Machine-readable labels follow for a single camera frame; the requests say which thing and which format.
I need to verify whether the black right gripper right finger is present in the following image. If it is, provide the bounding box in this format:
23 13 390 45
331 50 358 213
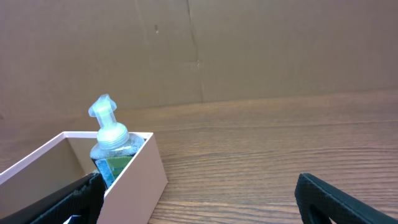
295 173 397 224

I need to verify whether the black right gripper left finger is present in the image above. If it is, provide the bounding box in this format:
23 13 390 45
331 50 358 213
1 173 106 224

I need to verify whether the white cardboard box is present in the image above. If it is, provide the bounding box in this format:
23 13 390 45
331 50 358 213
1 131 168 223

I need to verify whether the clear soap pump bottle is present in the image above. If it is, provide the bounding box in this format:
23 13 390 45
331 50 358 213
88 94 145 188

